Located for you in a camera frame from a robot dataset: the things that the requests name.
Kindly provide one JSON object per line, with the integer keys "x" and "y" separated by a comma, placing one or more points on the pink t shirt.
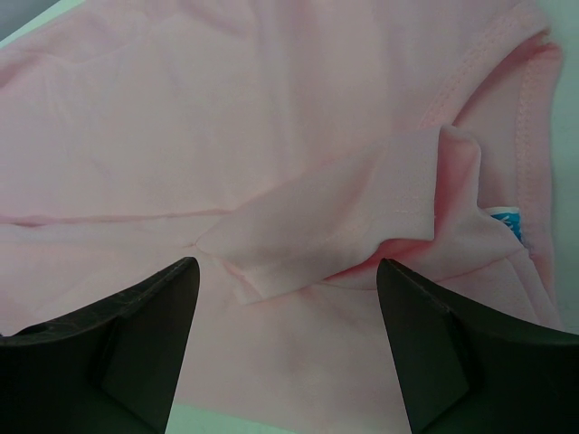
{"x": 288, "y": 146}

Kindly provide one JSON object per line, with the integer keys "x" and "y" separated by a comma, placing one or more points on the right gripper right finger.
{"x": 467, "y": 368}

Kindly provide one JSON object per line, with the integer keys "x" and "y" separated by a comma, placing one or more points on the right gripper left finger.
{"x": 110, "y": 367}

